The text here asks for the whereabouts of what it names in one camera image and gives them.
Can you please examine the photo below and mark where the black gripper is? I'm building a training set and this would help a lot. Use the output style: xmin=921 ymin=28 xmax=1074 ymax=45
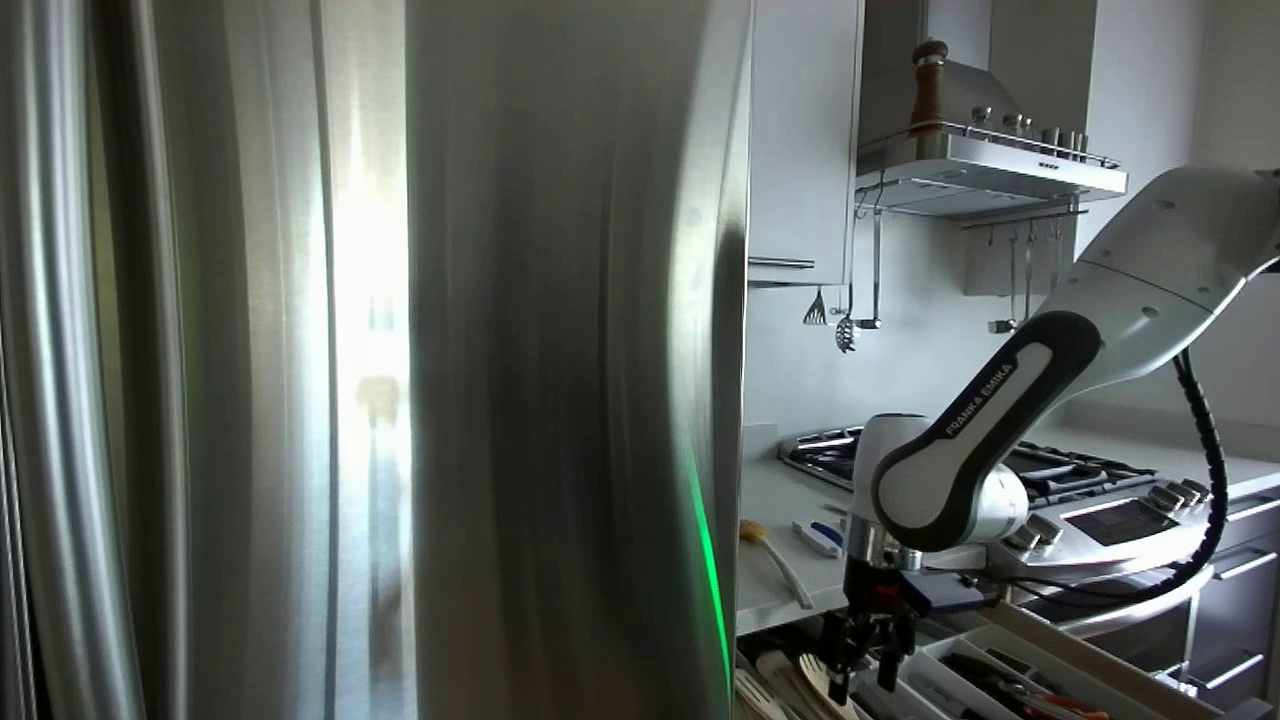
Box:
xmin=826 ymin=525 xmax=940 ymax=707

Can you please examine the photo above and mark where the wooden spoon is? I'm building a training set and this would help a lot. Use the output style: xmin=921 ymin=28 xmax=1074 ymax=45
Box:
xmin=740 ymin=522 xmax=812 ymax=614

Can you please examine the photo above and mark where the open cutlery drawer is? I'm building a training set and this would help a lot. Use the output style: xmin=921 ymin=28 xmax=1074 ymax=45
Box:
xmin=734 ymin=585 xmax=1226 ymax=720

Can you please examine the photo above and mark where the light wooden spatula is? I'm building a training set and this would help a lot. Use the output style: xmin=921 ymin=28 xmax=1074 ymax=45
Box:
xmin=792 ymin=650 xmax=846 ymax=720

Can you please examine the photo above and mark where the wooden utensil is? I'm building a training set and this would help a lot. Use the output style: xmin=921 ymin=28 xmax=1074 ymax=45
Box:
xmin=747 ymin=643 xmax=820 ymax=720

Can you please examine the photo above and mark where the small blue white item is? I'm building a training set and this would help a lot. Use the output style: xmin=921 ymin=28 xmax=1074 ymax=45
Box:
xmin=792 ymin=515 xmax=850 ymax=566

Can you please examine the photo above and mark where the white cutlery tray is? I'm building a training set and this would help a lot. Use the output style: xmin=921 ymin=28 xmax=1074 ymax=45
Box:
xmin=904 ymin=626 xmax=1151 ymax=720

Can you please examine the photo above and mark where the black gas cooktop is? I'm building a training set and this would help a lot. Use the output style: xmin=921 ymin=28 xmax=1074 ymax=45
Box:
xmin=775 ymin=424 xmax=1161 ymax=535

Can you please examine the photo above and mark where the stainless steel range hood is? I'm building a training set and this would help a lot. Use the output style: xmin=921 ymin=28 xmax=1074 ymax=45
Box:
xmin=853 ymin=0 xmax=1108 ymax=226

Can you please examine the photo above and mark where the white upper cabinet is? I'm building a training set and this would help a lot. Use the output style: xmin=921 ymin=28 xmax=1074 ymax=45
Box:
xmin=744 ymin=0 xmax=867 ymax=291

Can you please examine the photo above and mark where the stainless steel refrigerator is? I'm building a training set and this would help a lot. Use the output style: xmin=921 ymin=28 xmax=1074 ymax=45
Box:
xmin=0 ymin=0 xmax=754 ymax=720

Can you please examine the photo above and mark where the brown wooden pepper mill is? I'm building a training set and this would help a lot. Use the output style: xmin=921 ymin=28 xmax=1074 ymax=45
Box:
xmin=908 ymin=35 xmax=958 ymax=139

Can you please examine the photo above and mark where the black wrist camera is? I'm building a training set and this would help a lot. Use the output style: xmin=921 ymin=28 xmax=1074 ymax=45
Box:
xmin=908 ymin=566 xmax=1010 ymax=617

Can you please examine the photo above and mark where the dark handled knife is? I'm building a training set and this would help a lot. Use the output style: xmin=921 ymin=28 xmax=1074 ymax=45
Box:
xmin=936 ymin=650 xmax=1111 ymax=720

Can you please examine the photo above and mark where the oven with silver handle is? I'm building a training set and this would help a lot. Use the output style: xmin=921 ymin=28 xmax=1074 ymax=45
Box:
xmin=993 ymin=474 xmax=1280 ymax=718

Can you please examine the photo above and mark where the metal wall rail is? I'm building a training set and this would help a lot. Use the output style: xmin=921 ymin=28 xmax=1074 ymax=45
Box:
xmin=834 ymin=183 xmax=1089 ymax=360

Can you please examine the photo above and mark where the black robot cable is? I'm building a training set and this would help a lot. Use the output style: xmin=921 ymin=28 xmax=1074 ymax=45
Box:
xmin=1051 ymin=348 xmax=1234 ymax=614

